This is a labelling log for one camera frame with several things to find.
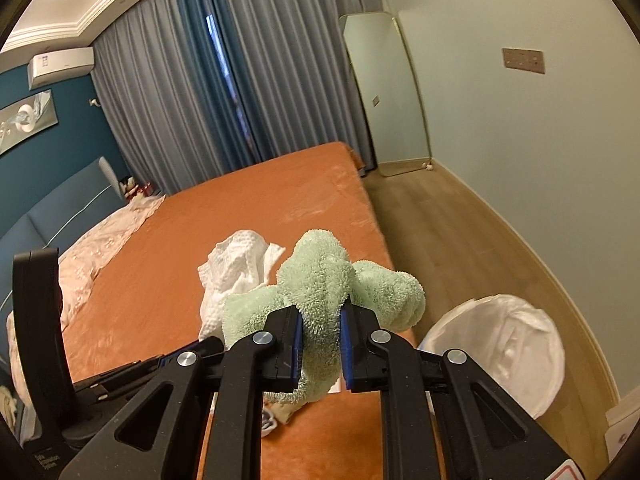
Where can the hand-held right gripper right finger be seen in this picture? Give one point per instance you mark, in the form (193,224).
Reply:
(347,355)

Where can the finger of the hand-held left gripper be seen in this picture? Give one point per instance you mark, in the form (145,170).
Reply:
(127,370)
(117,390)

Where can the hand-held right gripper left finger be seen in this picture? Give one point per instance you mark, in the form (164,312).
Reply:
(296,347)

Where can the green terry towel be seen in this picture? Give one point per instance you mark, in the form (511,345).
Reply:
(320,280)

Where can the white textured cloth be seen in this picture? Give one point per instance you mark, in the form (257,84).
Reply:
(230,265)

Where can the trash bin with white bag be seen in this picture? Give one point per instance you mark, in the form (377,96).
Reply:
(495,350)

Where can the small printed wrapper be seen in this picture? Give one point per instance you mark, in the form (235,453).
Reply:
(269,417)

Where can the blue padded headboard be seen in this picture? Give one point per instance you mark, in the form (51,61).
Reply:
(55,205)

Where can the orange bed blanket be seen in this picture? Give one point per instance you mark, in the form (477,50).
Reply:
(250,200)

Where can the small red white objects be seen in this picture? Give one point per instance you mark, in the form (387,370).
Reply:
(137,187)

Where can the white air conditioner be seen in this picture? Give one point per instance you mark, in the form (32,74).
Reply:
(60,67)

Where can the gold framed standing mirror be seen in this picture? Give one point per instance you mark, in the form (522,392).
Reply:
(390,100)

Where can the grey blue window curtain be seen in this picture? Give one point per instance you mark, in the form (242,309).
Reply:
(165,85)

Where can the white cabinet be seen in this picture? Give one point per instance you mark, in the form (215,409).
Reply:
(622,430)

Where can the grey framed wall picture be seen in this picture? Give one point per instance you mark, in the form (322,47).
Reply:
(27,120)

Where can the brown wall switch panel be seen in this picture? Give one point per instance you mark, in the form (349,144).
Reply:
(522,61)

